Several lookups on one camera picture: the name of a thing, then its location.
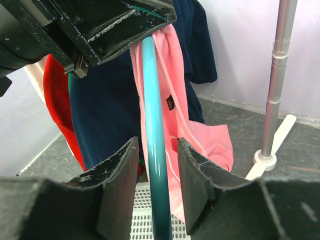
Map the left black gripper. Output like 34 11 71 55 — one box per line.
0 0 88 96

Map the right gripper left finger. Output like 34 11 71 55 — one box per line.
0 137 139 240

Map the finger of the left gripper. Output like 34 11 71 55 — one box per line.
14 0 178 67

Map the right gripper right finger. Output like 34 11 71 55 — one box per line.
178 138 320 240

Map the teal blue hanger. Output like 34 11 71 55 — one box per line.
141 36 173 240

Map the pink t shirt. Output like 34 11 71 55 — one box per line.
129 23 235 222

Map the white t shirt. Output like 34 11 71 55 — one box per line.
24 56 48 104

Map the red t shirt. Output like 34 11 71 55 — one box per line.
43 54 87 171

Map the green t shirt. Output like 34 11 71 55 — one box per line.
68 73 73 84

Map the navy blue t shirt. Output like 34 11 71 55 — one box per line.
69 0 218 169

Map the white plastic basket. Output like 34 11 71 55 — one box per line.
129 182 191 240

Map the silver clothes rack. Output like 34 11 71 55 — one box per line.
245 0 298 181

